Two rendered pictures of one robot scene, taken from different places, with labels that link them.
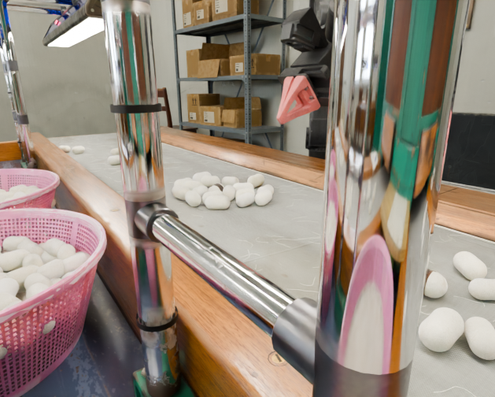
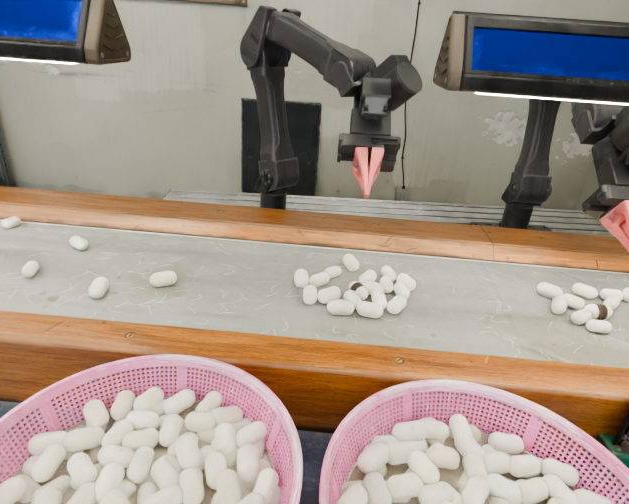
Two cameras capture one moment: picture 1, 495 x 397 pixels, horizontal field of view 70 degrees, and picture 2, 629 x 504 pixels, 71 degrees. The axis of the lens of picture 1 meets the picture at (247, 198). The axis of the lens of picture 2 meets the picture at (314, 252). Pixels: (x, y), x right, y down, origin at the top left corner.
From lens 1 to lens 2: 0.62 m
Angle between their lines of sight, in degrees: 49
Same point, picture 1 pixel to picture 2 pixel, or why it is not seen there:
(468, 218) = (525, 253)
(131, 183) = not seen: outside the picture
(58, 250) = (430, 429)
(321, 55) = (387, 124)
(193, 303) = (625, 389)
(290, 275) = (554, 342)
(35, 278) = (501, 458)
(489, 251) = (557, 274)
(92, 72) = not seen: outside the picture
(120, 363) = not seen: hidden behind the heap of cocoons
